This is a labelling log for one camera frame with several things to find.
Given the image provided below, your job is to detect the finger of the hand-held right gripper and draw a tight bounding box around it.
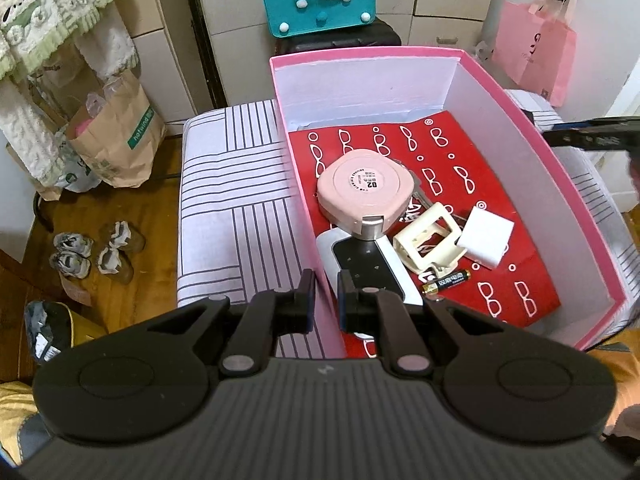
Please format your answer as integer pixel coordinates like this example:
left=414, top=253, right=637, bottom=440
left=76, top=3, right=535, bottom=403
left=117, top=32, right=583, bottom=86
left=542, top=116, right=640, bottom=152

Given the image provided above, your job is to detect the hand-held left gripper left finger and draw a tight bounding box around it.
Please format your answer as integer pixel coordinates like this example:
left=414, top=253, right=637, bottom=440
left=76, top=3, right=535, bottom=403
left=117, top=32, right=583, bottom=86
left=145, top=267, right=317, bottom=378

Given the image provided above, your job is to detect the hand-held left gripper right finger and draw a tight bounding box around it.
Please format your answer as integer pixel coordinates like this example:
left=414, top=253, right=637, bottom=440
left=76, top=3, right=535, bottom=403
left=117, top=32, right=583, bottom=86
left=337, top=270, right=505, bottom=377

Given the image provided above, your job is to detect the white black-top pocket device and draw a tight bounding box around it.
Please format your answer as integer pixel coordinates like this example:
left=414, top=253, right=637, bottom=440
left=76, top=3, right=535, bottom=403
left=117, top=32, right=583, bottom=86
left=316, top=227, right=423, bottom=336

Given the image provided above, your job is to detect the pink cardboard box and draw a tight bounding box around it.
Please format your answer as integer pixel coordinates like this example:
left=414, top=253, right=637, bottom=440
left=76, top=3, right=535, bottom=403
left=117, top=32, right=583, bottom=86
left=269, top=46, right=640, bottom=358

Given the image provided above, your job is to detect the black gold battery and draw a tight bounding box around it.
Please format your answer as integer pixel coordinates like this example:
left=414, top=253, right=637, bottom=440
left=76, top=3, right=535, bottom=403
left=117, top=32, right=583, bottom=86
left=421, top=269, right=472, bottom=295

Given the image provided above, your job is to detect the pink rounded case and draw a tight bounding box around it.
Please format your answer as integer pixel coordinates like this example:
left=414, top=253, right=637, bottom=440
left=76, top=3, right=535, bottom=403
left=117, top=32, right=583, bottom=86
left=316, top=150, right=417, bottom=238

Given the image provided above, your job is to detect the white cube charger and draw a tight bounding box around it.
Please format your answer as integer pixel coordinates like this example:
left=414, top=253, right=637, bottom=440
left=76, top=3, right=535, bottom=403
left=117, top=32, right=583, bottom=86
left=459, top=207, right=515, bottom=268

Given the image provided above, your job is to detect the pink shopping bag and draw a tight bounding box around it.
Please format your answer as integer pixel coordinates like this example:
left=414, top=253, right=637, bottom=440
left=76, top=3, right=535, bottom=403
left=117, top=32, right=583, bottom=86
left=492, top=0, right=578, bottom=107

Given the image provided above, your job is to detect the red printed bag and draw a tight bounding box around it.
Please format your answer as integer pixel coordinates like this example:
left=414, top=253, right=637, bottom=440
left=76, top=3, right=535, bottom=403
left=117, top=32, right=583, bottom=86
left=290, top=110, right=562, bottom=333

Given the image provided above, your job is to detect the brown fuzzy slipper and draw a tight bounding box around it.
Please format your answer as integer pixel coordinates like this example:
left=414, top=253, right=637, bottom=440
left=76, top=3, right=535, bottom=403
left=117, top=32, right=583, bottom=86
left=100, top=221, right=146, bottom=253

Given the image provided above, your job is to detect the pair of grey shoes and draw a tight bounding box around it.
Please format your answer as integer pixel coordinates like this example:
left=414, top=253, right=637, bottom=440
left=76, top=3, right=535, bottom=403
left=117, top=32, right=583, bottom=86
left=96, top=246, right=135, bottom=286

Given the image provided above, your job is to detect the brown paper bag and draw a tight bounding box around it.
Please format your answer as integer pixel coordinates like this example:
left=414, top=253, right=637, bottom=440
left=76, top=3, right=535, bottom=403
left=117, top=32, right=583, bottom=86
left=67, top=70, right=168, bottom=188

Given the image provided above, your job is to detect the yellow bin with dark bag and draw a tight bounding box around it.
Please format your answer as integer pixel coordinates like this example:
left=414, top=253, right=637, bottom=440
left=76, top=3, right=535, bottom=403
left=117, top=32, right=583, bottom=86
left=25, top=300, right=108, bottom=361

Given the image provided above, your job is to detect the black suitcase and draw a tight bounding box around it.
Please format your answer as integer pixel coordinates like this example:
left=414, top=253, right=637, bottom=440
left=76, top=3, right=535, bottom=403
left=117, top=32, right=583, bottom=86
left=276, top=17, right=402, bottom=56

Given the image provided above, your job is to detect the green print plastic bag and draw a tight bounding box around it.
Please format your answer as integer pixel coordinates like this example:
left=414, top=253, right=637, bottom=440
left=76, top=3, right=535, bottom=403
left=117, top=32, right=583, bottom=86
left=57, top=130, right=101, bottom=193

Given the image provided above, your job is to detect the beige wardrobe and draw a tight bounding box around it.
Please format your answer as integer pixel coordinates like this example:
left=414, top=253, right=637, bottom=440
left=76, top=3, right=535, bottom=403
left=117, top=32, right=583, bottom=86
left=115, top=0, right=496, bottom=136

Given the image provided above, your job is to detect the cream fleece pajamas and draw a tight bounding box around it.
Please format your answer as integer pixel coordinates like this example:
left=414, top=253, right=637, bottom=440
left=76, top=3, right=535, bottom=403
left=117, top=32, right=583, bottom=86
left=0, top=0, right=141, bottom=196

